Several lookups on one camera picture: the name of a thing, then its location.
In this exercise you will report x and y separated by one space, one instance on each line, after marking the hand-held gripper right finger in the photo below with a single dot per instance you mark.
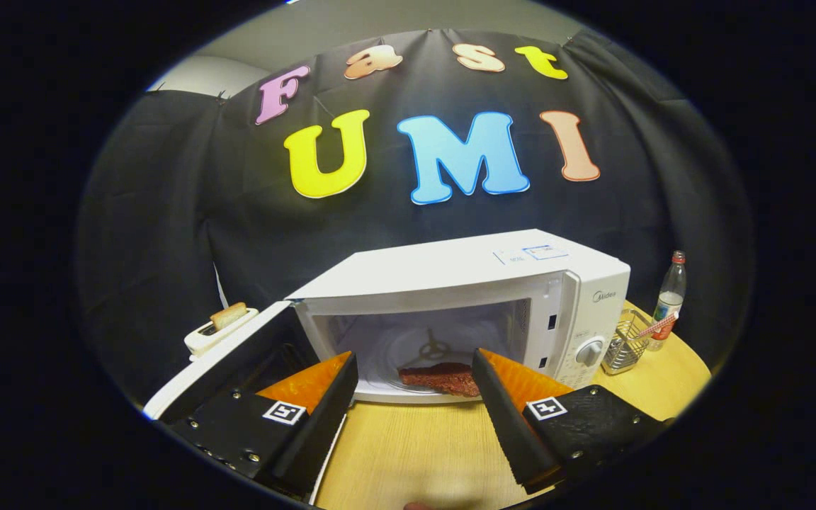
511 425

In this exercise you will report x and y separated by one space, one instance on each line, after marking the red meat piece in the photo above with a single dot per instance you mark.
436 377

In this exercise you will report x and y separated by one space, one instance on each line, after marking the toasted bread slice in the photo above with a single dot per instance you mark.
227 316

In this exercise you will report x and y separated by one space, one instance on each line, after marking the cream toaster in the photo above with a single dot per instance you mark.
202 343

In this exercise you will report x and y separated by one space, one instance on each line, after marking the white toaster oven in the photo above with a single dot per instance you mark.
450 276

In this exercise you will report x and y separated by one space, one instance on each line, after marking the red white striped stick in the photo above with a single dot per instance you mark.
656 326

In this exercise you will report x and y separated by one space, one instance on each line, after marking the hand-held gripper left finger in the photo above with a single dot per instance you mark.
323 432

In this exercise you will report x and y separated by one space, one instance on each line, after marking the clear bottle red label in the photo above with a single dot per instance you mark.
671 290

